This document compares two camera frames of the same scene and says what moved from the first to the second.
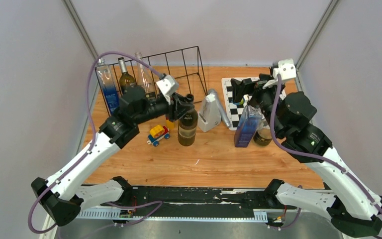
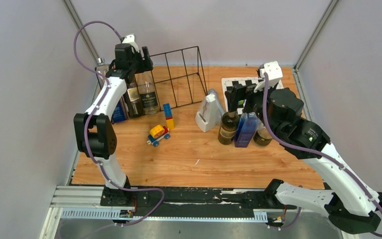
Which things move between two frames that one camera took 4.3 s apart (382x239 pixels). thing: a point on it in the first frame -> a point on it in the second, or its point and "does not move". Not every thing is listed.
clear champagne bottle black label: [144, 78] does not move
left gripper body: [173, 111] -> [137, 64]
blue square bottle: [249, 120] does not move
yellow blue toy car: [156, 133] does not move
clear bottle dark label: [262, 136] does not move
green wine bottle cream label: [187, 125] -> [229, 123]
